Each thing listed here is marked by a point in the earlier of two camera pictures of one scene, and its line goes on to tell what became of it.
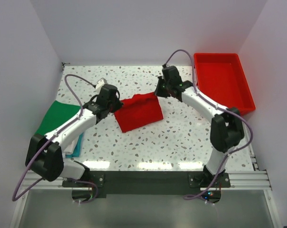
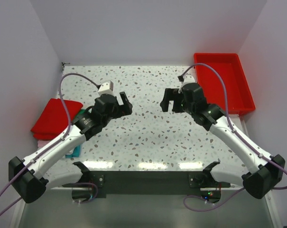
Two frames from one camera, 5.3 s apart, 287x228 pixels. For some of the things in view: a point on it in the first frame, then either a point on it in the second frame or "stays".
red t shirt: x=140 y=110 → x=52 y=122
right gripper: x=158 y=91 → x=171 y=94
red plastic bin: x=221 y=78 stays
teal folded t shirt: x=76 y=152 stays
